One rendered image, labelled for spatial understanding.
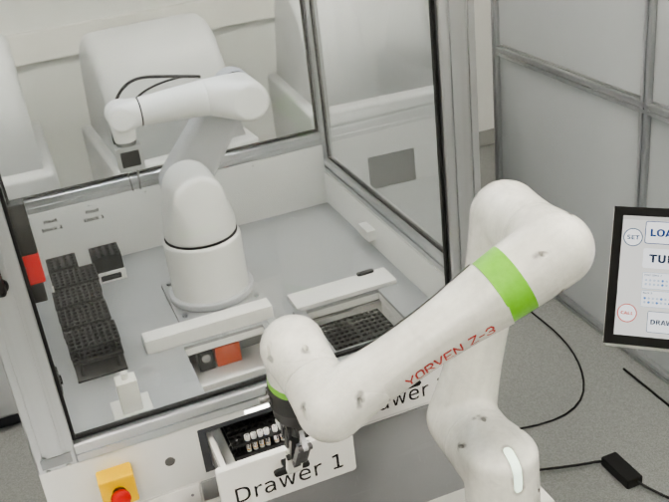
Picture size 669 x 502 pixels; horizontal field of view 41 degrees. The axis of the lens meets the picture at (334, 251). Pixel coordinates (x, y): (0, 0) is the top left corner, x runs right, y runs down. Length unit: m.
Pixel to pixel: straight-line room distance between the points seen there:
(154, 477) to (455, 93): 1.01
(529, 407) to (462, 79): 1.84
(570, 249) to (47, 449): 1.09
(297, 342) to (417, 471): 0.89
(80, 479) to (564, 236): 1.10
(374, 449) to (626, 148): 1.71
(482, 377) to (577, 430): 1.72
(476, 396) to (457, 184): 0.49
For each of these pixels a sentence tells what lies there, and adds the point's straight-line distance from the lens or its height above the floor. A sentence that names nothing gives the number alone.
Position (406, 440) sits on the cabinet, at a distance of 2.18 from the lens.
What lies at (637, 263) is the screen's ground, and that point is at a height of 1.10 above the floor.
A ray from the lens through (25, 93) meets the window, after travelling 1.62.
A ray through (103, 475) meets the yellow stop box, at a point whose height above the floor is 0.91.
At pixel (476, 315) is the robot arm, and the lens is 1.38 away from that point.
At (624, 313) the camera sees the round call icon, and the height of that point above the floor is 1.01.
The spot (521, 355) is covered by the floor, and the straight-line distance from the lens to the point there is 3.72.
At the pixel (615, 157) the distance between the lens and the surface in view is 3.49.
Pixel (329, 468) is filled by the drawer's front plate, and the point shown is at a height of 0.85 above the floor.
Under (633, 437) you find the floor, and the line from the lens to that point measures 3.34.
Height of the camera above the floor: 2.09
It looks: 27 degrees down
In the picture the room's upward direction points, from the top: 7 degrees counter-clockwise
